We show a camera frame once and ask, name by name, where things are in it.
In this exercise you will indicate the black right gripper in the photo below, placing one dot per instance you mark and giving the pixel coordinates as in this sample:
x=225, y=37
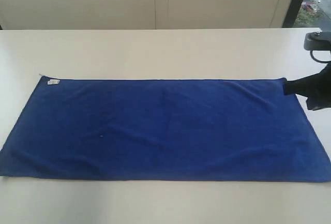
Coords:
x=315, y=87

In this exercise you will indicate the blue towel with white label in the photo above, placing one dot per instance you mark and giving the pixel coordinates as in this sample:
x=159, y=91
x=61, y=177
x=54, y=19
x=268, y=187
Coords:
x=168, y=130

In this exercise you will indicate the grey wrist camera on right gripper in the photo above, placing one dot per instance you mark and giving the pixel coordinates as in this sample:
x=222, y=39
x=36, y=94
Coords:
x=317, y=41

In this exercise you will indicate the black window frame post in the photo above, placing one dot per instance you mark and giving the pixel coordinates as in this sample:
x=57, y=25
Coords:
x=293, y=18

